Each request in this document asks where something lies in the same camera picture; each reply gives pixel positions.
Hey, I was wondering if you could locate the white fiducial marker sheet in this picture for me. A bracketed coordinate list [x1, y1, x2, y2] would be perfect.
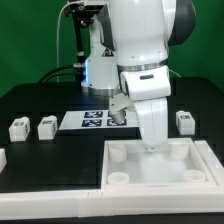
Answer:
[59, 110, 138, 130]

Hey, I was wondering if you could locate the black cable bundle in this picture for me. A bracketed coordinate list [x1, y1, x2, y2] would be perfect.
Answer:
[37, 63, 86, 84]

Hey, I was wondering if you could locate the black camera stand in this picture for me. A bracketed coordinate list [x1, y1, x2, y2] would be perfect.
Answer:
[64, 0, 111, 81]

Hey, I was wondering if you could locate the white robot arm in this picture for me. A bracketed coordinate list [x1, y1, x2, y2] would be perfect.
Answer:
[82, 0, 196, 151]

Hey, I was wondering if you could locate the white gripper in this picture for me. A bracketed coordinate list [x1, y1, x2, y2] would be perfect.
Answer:
[109, 65, 171, 151]

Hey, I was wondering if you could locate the white cable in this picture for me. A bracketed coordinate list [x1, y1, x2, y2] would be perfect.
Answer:
[55, 1, 84, 83]

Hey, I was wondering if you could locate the white square tabletop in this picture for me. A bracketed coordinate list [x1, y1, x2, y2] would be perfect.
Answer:
[101, 138, 217, 188]

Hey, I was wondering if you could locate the white L-shaped obstacle fence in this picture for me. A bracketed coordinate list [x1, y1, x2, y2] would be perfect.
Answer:
[0, 140, 224, 220]

